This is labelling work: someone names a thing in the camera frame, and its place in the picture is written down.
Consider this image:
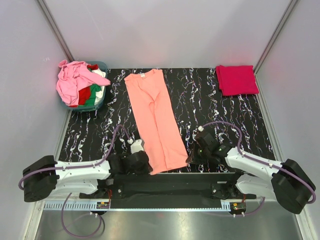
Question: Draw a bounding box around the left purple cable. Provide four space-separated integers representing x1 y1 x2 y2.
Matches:
18 124 135 238

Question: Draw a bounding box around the aluminium frame rail front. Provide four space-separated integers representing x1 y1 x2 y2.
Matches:
32 194 307 213

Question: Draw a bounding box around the right corner aluminium post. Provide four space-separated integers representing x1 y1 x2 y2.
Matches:
253 0 300 75

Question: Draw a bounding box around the red garment in basket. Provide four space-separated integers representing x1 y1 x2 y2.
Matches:
78 64 99 106

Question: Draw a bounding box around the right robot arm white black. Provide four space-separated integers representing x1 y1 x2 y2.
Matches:
186 131 316 215

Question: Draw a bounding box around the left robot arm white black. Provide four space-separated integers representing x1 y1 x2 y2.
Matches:
18 151 153 203

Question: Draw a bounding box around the corner aluminium post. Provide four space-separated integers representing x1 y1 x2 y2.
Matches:
35 0 75 62
253 0 300 75

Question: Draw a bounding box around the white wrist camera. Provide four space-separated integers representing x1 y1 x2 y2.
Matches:
197 126 205 133
127 138 145 154

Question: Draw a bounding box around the salmon orange t-shirt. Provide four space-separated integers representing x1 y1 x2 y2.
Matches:
124 69 188 175

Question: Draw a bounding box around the white garment in basket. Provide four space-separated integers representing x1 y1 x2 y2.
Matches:
92 68 106 105

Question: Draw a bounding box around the green garment in basket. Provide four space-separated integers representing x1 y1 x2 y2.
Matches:
85 84 104 106

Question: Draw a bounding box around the teal laundry basket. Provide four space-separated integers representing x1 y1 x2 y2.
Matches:
60 61 108 112

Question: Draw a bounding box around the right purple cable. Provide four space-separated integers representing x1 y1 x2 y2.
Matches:
199 121 317 217

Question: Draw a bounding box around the purple cable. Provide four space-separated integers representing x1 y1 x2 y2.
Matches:
199 121 317 217
18 124 135 238

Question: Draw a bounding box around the folded magenta t-shirt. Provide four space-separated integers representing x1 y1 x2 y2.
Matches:
215 65 259 97

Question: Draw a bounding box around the light pink t-shirt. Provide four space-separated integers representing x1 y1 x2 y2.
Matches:
56 60 111 107

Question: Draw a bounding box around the left corner aluminium post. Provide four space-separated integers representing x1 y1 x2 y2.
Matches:
35 0 75 62

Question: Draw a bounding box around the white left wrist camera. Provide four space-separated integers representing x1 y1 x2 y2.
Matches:
127 138 145 154

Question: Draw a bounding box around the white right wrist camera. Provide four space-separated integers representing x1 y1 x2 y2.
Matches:
197 126 205 133

